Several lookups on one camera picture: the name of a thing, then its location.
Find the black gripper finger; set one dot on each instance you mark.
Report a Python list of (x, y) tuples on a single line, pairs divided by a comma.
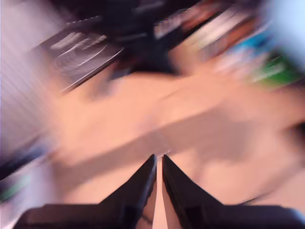
[(140, 188), (176, 186)]

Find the black keyboard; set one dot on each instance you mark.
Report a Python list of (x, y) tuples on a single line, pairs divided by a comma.
[(78, 52)]

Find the green white snack bag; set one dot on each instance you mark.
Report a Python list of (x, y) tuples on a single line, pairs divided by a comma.
[(274, 71)]

